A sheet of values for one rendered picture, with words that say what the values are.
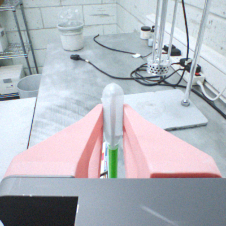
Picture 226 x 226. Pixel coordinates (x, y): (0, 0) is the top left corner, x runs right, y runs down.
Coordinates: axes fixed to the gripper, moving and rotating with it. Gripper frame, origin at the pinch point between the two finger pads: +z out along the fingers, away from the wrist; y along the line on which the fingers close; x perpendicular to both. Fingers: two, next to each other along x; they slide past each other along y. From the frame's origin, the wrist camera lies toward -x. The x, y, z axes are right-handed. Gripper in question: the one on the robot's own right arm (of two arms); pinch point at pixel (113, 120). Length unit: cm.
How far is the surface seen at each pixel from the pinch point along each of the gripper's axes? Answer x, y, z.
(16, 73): 88, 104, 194
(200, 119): 30, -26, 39
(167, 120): 30, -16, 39
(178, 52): 25, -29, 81
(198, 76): 27, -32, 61
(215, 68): 22, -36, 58
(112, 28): 55, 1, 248
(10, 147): 32, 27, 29
